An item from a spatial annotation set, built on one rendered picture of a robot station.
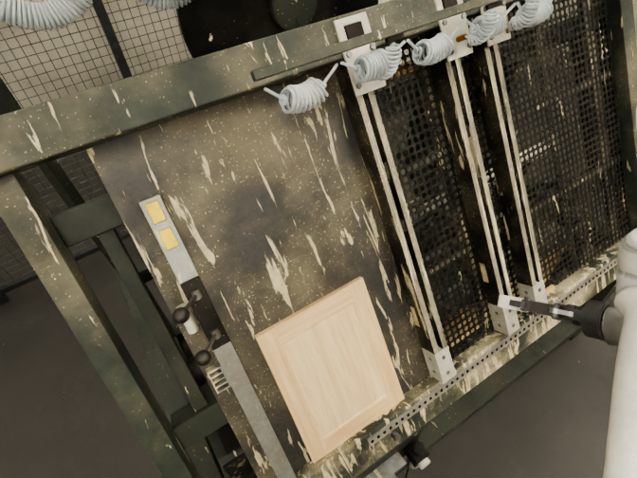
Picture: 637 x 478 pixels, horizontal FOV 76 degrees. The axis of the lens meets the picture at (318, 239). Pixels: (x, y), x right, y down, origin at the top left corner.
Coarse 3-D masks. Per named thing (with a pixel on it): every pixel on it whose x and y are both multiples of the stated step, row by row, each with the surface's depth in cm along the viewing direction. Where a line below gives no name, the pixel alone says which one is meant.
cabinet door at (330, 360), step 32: (352, 288) 126; (288, 320) 118; (320, 320) 122; (352, 320) 128; (288, 352) 120; (320, 352) 124; (352, 352) 129; (384, 352) 134; (288, 384) 121; (320, 384) 126; (352, 384) 131; (384, 384) 136; (320, 416) 128; (352, 416) 133; (320, 448) 129
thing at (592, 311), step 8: (592, 304) 78; (600, 304) 78; (608, 304) 77; (576, 312) 80; (584, 312) 79; (592, 312) 77; (600, 312) 77; (576, 320) 80; (584, 320) 78; (592, 320) 77; (600, 320) 76; (584, 328) 79; (592, 328) 77; (600, 328) 76; (592, 336) 78; (600, 336) 77
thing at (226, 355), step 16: (144, 208) 95; (160, 224) 97; (160, 240) 98; (176, 256) 100; (176, 272) 101; (192, 272) 102; (224, 352) 109; (224, 368) 109; (240, 368) 111; (240, 384) 112; (240, 400) 113; (256, 400) 115; (256, 416) 116; (256, 432) 116; (272, 432) 118; (272, 448) 119; (272, 464) 120; (288, 464) 122
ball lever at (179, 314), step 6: (198, 288) 102; (192, 294) 101; (198, 294) 102; (192, 300) 99; (186, 306) 95; (174, 312) 91; (180, 312) 91; (186, 312) 92; (174, 318) 91; (180, 318) 91; (186, 318) 92
